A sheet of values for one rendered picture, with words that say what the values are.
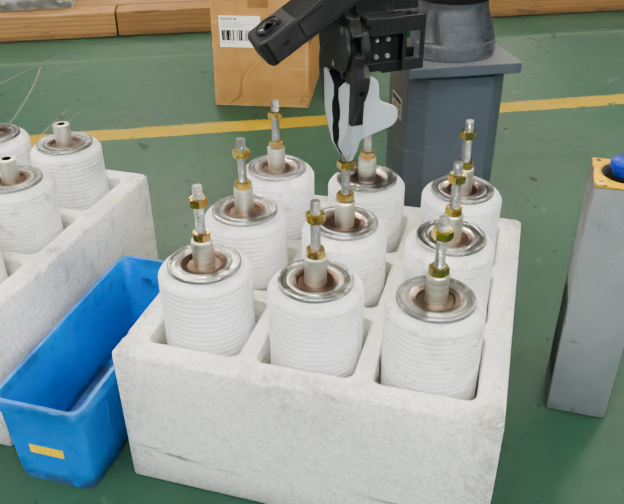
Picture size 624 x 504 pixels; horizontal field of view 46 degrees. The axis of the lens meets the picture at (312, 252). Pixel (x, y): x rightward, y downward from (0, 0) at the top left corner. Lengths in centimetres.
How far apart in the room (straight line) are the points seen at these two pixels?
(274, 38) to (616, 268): 44
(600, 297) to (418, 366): 27
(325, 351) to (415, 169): 61
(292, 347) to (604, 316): 37
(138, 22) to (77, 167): 155
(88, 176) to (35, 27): 158
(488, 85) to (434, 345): 64
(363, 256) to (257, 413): 20
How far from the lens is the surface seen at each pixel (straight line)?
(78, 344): 97
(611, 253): 85
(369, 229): 80
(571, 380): 95
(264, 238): 81
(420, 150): 124
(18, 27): 261
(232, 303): 73
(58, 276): 96
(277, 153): 92
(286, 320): 70
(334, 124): 77
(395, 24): 71
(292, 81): 184
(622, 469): 94
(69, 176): 104
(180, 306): 73
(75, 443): 84
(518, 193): 148
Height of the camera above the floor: 65
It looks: 32 degrees down
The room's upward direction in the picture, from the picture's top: straight up
